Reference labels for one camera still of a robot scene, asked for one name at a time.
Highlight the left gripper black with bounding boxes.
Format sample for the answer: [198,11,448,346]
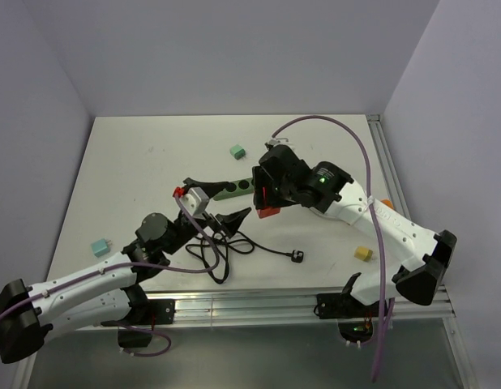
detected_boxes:
[164,179,251,255]

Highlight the red cube socket adapter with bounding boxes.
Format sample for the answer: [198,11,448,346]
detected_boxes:
[257,207,280,219]

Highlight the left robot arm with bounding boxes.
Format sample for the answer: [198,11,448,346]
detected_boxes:
[0,178,251,364]

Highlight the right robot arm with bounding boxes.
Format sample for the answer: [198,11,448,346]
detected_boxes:
[252,145,457,319]

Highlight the yellow plug adapter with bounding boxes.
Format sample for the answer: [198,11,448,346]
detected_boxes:
[353,246,374,262]

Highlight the green power strip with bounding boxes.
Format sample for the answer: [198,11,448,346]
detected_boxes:
[213,177,255,201]

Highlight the orange power strip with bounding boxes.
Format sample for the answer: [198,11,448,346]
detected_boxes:
[381,199,394,209]

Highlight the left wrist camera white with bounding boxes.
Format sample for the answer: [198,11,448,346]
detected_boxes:
[173,186,210,219]

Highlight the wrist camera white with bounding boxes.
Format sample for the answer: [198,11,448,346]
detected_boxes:
[173,186,210,219]
[265,137,295,150]

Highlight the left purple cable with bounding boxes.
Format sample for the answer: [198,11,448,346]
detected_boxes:
[0,194,223,357]

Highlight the green wall charger plug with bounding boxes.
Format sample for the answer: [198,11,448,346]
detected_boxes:
[229,144,246,160]

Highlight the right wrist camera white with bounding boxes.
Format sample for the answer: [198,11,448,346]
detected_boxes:
[265,137,295,150]

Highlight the aluminium front rail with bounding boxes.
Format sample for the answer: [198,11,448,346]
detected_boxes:
[29,288,456,333]

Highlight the teal wall charger plug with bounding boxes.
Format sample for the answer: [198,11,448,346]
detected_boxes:
[90,238,112,258]

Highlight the aluminium side rail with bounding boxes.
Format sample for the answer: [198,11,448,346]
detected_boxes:
[366,114,411,219]

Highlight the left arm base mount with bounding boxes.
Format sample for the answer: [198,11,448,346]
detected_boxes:
[101,299,175,357]

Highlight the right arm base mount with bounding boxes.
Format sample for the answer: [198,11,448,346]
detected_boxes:
[313,293,379,345]

